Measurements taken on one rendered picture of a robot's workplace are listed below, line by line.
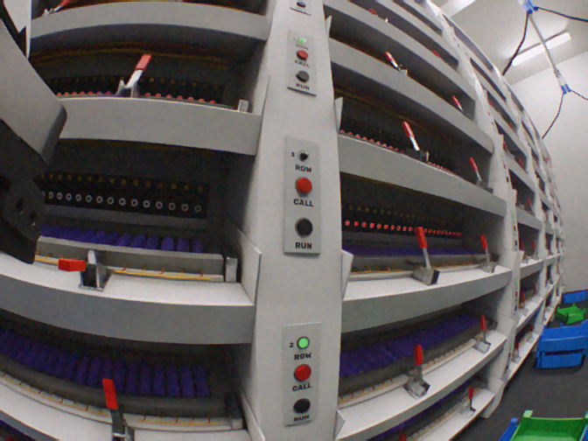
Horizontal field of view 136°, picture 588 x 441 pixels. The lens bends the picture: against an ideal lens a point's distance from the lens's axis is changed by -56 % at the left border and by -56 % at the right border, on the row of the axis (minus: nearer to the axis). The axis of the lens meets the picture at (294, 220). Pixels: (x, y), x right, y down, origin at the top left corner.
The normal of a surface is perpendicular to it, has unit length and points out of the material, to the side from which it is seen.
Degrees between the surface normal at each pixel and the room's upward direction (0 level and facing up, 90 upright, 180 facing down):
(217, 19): 111
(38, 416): 21
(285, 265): 90
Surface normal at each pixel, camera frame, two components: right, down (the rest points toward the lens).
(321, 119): 0.42, -0.17
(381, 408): 0.15, -0.98
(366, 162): 0.39, 0.19
